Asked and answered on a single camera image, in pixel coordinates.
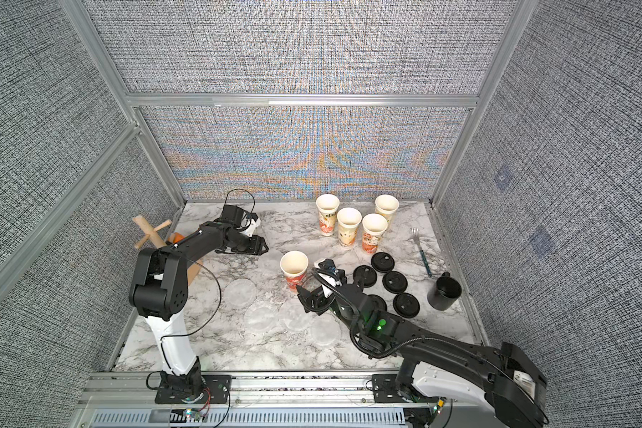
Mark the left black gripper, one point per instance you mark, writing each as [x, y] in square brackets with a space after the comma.
[248, 242]

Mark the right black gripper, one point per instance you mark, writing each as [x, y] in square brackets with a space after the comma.
[317, 298]

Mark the red patterned paper cup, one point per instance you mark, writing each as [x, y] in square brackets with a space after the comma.
[294, 266]

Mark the black cup lid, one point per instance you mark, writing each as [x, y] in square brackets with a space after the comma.
[382, 262]
[378, 302]
[406, 305]
[364, 276]
[395, 282]

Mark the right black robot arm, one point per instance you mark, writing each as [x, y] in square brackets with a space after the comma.
[503, 380]

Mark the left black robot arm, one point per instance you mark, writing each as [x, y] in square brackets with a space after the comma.
[159, 288]

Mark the yellow patterned paper cup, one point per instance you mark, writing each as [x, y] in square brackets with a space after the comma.
[348, 220]

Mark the back left paper cup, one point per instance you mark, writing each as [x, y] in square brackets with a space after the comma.
[327, 208]

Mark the red flower paper cup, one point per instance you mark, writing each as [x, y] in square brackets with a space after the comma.
[374, 226]

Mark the orange mug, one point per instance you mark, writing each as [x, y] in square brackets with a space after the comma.
[175, 238]

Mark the wooden mug tree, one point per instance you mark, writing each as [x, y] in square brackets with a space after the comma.
[151, 233]

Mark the back right paper cup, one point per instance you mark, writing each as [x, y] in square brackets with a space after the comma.
[386, 205]

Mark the black mug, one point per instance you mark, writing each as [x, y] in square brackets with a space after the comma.
[445, 292]

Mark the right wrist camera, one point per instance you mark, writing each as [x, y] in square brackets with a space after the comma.
[328, 284]

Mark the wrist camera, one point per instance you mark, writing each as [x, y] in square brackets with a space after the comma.
[235, 215]
[328, 284]

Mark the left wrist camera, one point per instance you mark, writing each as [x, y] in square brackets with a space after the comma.
[235, 215]

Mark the green handled fork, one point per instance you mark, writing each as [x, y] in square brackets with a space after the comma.
[416, 238]

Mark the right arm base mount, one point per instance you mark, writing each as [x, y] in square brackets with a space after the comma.
[386, 389]

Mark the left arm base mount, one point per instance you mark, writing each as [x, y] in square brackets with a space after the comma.
[188, 390]

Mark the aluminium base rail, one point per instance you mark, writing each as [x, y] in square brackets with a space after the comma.
[324, 398]

